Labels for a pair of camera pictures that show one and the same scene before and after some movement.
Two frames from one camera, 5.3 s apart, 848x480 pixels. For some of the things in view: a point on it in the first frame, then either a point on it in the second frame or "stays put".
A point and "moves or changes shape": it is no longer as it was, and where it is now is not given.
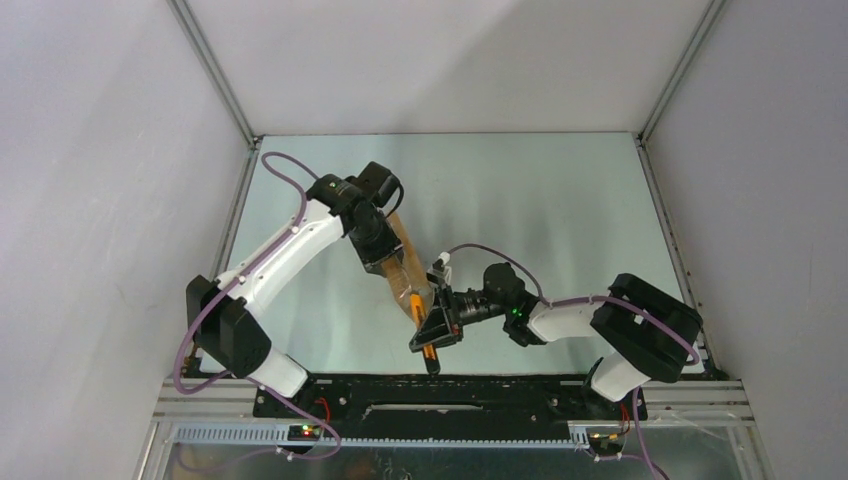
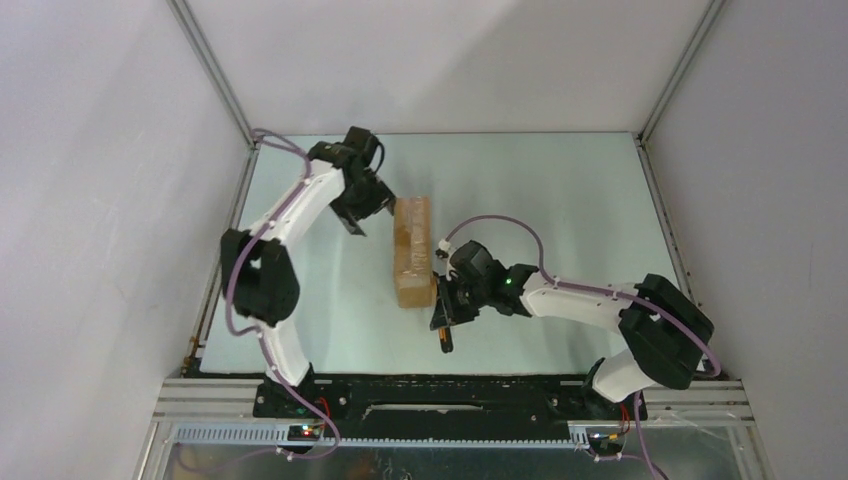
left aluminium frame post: x=203 y=52 stays put
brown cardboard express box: x=405 y=272 moves or changes shape
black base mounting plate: x=446 y=402 stays put
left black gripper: x=391 y=247 -> x=382 y=197
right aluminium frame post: x=698 y=40 stays put
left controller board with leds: x=303 y=432 stays put
